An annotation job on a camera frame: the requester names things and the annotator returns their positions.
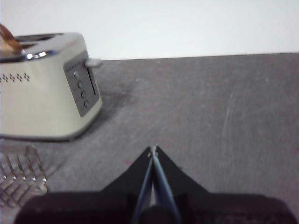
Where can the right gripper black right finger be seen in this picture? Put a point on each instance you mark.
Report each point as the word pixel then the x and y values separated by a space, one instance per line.
pixel 215 207

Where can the cream toaster with chrome top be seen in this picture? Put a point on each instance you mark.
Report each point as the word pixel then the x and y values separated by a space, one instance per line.
pixel 42 100

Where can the brown bread slice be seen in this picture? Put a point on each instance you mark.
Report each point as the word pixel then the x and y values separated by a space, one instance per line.
pixel 9 43

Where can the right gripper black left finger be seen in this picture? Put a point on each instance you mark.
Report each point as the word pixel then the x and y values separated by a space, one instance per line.
pixel 112 206

